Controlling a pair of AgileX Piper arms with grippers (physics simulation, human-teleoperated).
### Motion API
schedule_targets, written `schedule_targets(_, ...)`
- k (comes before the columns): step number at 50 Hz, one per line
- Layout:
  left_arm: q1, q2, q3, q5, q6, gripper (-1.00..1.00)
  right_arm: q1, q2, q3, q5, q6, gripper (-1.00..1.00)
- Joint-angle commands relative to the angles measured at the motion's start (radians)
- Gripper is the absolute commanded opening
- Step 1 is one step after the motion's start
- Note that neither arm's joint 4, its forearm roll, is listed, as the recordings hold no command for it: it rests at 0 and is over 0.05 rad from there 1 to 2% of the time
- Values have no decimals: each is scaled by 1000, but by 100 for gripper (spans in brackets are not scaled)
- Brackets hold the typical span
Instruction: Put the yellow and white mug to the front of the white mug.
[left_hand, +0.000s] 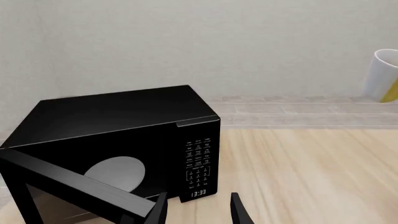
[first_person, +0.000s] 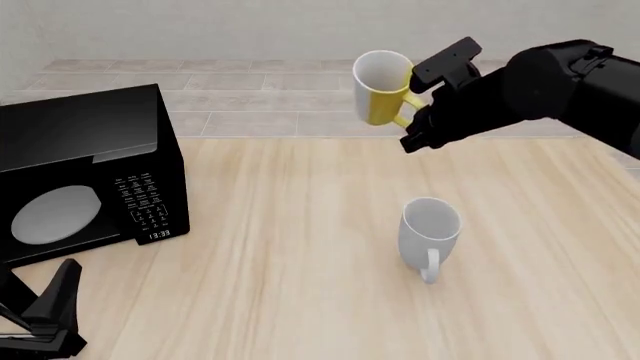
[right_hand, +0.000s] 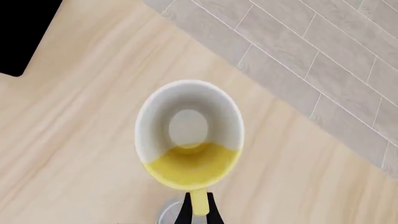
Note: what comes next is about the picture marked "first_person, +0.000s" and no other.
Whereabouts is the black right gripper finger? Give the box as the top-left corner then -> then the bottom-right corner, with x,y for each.
399,105 -> 435,155

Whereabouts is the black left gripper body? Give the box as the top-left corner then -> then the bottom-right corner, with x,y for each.
0,324 -> 89,360

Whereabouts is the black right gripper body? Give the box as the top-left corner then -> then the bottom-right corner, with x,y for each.
424,72 -> 507,148

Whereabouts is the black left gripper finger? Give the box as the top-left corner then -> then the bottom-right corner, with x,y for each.
21,258 -> 84,333
0,264 -> 37,306

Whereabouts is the yellow and white mug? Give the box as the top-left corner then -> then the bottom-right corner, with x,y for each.
351,49 -> 429,129

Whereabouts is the black microwave oven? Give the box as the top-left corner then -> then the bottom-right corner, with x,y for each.
0,83 -> 192,270

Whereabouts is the white round microwave turntable plate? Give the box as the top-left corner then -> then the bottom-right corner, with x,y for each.
10,184 -> 102,246

